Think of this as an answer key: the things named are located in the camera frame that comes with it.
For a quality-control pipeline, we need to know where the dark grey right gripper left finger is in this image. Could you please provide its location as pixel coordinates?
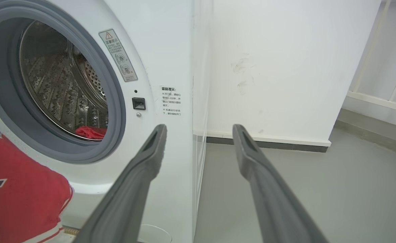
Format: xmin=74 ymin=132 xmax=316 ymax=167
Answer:
xmin=73 ymin=124 xmax=168 ymax=243

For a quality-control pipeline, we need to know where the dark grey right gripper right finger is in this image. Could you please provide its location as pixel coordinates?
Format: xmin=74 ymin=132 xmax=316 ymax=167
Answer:
xmin=232 ymin=124 xmax=329 ymax=243

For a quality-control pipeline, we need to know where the red jersey with white trim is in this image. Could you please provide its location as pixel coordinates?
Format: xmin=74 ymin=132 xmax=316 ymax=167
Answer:
xmin=0 ymin=113 xmax=74 ymax=243

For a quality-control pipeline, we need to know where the white front-loading washing machine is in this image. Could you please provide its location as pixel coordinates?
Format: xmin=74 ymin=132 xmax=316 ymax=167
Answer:
xmin=0 ymin=0 xmax=209 ymax=243

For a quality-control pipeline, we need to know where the red garment in drum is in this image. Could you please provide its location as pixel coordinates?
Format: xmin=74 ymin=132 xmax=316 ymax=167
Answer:
xmin=75 ymin=126 xmax=107 ymax=140

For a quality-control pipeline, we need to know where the white text instruction sticker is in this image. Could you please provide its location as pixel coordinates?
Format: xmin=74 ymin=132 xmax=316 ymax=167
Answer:
xmin=161 ymin=86 xmax=183 ymax=117

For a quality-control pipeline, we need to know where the white warning sticker with triangle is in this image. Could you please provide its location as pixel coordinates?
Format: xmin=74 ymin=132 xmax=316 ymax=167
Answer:
xmin=99 ymin=29 xmax=138 ymax=82

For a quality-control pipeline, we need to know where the white window frame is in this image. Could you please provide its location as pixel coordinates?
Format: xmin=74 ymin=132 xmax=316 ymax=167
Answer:
xmin=346 ymin=0 xmax=396 ymax=115

